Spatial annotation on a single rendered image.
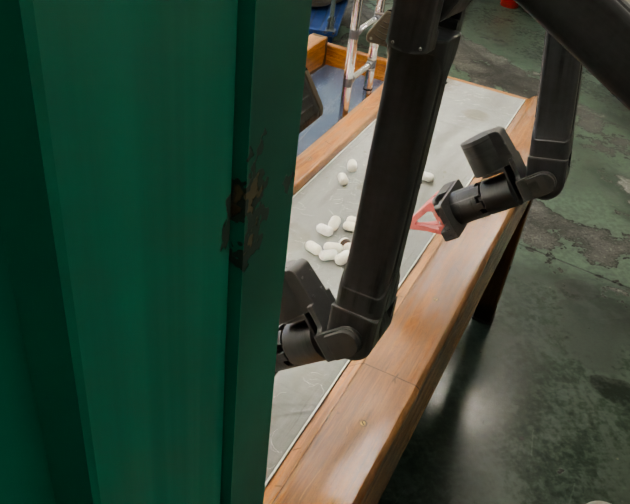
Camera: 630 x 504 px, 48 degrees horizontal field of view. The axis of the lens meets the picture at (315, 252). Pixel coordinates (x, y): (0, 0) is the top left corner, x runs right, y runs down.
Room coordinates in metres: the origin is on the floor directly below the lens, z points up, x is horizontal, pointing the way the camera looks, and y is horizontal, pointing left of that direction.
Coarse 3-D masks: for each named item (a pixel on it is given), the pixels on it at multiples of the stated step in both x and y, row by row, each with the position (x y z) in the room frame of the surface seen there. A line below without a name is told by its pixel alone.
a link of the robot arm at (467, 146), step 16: (496, 128) 1.01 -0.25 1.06; (464, 144) 1.00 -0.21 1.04; (480, 144) 0.98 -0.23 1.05; (496, 144) 0.99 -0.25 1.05; (512, 144) 1.01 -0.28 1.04; (480, 160) 0.98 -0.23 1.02; (496, 160) 0.98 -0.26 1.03; (512, 160) 0.97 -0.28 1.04; (480, 176) 0.97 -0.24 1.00; (528, 176) 0.94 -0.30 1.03; (544, 176) 0.93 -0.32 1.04; (528, 192) 0.93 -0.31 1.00; (544, 192) 0.92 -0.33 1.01
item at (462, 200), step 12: (456, 180) 1.05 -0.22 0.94; (456, 192) 1.00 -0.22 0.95; (468, 192) 0.99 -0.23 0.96; (444, 204) 0.98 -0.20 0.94; (456, 204) 0.98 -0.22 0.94; (468, 204) 0.97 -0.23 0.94; (480, 204) 0.96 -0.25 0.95; (444, 216) 0.96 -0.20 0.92; (456, 216) 0.98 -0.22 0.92; (468, 216) 0.97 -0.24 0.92; (480, 216) 0.97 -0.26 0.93; (456, 228) 0.96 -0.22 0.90
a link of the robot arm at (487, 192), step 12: (504, 168) 0.97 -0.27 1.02; (492, 180) 0.98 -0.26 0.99; (504, 180) 0.97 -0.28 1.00; (480, 192) 0.97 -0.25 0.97; (492, 192) 0.96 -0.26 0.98; (504, 192) 0.95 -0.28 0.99; (516, 192) 0.96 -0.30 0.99; (492, 204) 0.96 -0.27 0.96; (504, 204) 0.95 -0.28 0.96; (516, 204) 0.95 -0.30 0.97
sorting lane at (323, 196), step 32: (448, 96) 1.87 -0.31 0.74; (480, 96) 1.90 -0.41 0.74; (448, 128) 1.67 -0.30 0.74; (480, 128) 1.69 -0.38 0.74; (448, 160) 1.50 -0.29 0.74; (320, 192) 1.28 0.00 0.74; (352, 192) 1.30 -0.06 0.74; (288, 256) 1.05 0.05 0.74; (416, 256) 1.10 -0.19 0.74; (288, 384) 0.73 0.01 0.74; (320, 384) 0.74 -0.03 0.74; (288, 416) 0.67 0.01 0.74; (288, 448) 0.61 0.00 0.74
